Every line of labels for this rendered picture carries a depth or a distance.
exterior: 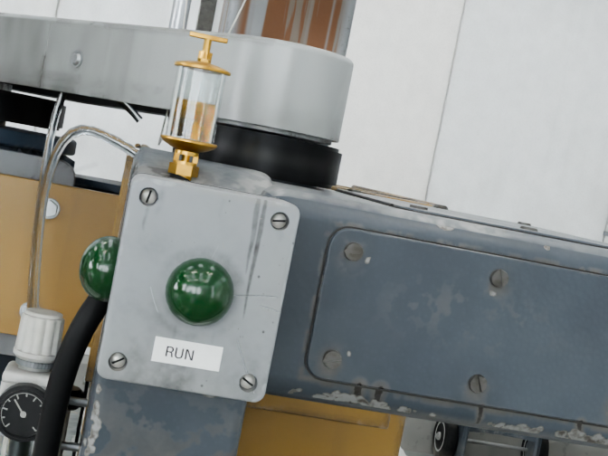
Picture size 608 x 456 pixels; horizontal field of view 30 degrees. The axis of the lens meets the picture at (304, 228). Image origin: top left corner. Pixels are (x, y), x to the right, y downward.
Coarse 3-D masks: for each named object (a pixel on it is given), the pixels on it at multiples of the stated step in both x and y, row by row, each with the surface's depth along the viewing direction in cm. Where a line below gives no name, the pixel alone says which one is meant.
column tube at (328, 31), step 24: (240, 0) 103; (264, 0) 103; (288, 0) 103; (312, 0) 103; (336, 0) 104; (240, 24) 103; (264, 24) 103; (288, 24) 103; (312, 24) 104; (336, 24) 104; (336, 48) 104
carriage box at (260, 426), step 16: (144, 144) 113; (384, 192) 103; (256, 416) 85; (272, 416) 85; (288, 416) 86; (304, 416) 86; (400, 416) 87; (256, 432) 85; (272, 432) 85; (288, 432) 86; (304, 432) 86; (320, 432) 86; (336, 432) 86; (352, 432) 86; (368, 432) 87; (384, 432) 87; (400, 432) 87; (240, 448) 85; (256, 448) 85; (272, 448) 86; (288, 448) 86; (304, 448) 86; (320, 448) 86; (336, 448) 86; (352, 448) 86; (368, 448) 87; (384, 448) 87
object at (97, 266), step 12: (96, 240) 51; (108, 240) 50; (84, 252) 51; (96, 252) 50; (108, 252) 50; (84, 264) 50; (96, 264) 50; (108, 264) 50; (84, 276) 50; (96, 276) 50; (108, 276) 50; (84, 288) 50; (96, 288) 50; (108, 288) 50; (108, 300) 51
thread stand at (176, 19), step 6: (174, 0) 87; (180, 0) 87; (174, 6) 87; (180, 6) 87; (174, 12) 87; (180, 12) 87; (186, 12) 87; (174, 18) 87; (180, 18) 87; (186, 18) 87; (174, 24) 87; (180, 24) 87; (186, 24) 87
